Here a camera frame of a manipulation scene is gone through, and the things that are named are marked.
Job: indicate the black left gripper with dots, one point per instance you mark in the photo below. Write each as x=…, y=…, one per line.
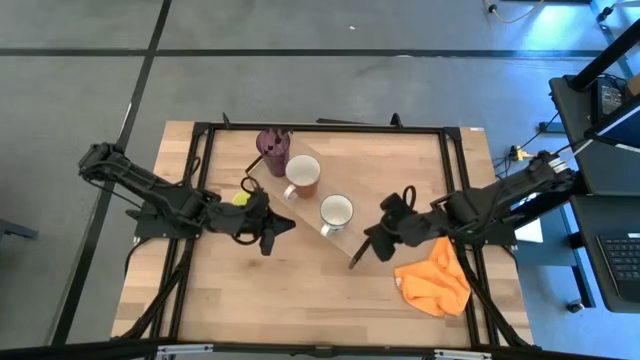
x=245, y=220

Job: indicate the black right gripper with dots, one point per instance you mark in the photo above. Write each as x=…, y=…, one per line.
x=412, y=229

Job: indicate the blue white floral mug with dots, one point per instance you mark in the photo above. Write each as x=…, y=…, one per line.
x=336, y=210

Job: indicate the yellow mug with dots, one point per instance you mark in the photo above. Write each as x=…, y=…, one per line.
x=241, y=199

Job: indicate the purple faceted tumbler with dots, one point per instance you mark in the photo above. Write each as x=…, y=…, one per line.
x=272, y=150

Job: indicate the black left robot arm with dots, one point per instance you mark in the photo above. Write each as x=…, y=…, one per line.
x=150, y=187

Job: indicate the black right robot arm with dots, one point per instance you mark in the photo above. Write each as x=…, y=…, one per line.
x=500, y=195

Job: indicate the orange cloth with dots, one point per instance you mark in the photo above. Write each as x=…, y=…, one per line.
x=435, y=285

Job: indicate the white sheet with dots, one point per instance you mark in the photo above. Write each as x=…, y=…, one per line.
x=531, y=232

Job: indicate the black power strip yellow plug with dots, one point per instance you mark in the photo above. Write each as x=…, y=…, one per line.
x=520, y=152

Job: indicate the black caster wheel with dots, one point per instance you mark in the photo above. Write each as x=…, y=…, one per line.
x=575, y=305

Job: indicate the dark grey side desk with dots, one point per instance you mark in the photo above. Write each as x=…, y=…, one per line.
x=600, y=165

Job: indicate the black laptop keyboard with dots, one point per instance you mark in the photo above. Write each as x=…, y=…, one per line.
x=625, y=260

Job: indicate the grey floor object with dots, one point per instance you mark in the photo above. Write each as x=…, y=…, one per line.
x=15, y=230

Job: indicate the black slab white edge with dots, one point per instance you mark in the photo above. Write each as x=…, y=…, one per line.
x=620, y=125

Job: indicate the black diagonal pole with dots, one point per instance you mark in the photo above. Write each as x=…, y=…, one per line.
x=605, y=57

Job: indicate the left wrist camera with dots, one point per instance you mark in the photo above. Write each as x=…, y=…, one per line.
x=260, y=201

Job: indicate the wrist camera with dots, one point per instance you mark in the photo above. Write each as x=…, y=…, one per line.
x=394, y=202
x=260, y=201

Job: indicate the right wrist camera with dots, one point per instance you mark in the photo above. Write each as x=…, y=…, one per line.
x=394, y=202

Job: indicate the wooden shelf black metal frame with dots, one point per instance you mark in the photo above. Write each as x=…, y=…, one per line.
x=365, y=170

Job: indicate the black aluminium table frame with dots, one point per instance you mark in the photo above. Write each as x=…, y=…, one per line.
x=446, y=160

